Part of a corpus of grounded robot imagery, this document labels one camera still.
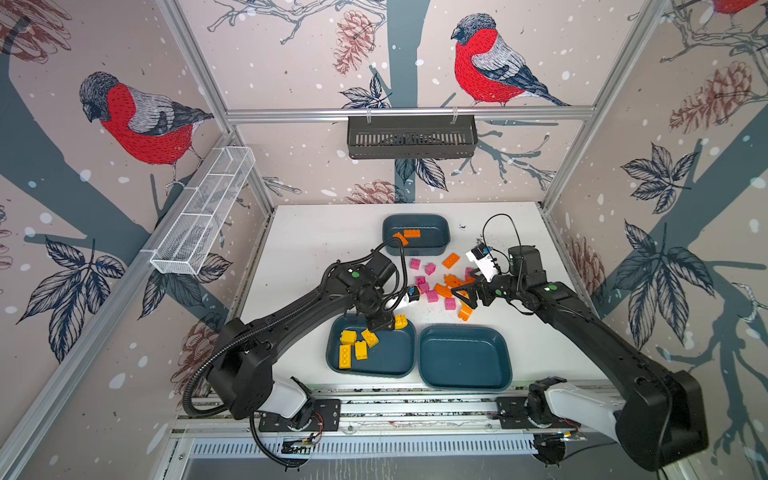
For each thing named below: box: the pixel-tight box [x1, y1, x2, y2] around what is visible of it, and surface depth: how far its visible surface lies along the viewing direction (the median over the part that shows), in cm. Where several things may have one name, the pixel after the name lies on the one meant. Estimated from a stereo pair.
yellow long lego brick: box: [339, 344, 351, 369], surface depth 85 cm
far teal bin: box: [382, 214, 451, 256], surface depth 113 cm
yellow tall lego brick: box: [355, 340, 368, 360], surface depth 83 cm
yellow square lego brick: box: [395, 314, 409, 330], surface depth 79 cm
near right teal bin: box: [418, 324, 513, 391], surface depth 83 cm
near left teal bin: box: [326, 312, 416, 378], surface depth 84 cm
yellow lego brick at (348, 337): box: [340, 330, 357, 345], surface depth 87 cm
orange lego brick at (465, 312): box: [458, 301, 473, 321], surface depth 92 cm
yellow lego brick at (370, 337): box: [361, 328, 379, 348], surface depth 87 cm
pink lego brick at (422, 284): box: [415, 276, 430, 294], surface depth 99 cm
